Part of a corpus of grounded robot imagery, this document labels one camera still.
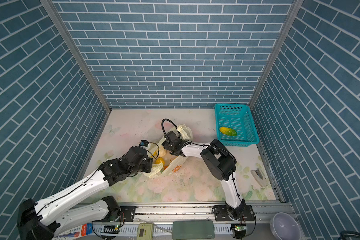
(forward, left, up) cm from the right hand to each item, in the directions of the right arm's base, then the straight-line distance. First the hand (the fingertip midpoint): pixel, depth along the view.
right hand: (167, 143), depth 98 cm
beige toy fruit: (-8, +1, +2) cm, 8 cm away
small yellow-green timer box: (-47, +2, -1) cm, 47 cm away
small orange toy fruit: (-13, +2, +2) cm, 14 cm away
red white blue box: (-50, +32, -1) cm, 60 cm away
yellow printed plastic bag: (-21, -4, +10) cm, 23 cm away
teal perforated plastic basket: (+22, -48, -4) cm, 53 cm away
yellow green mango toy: (+12, -41, +1) cm, 43 cm away
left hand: (-19, +2, +11) cm, 22 cm away
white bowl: (-40, -63, -4) cm, 75 cm away
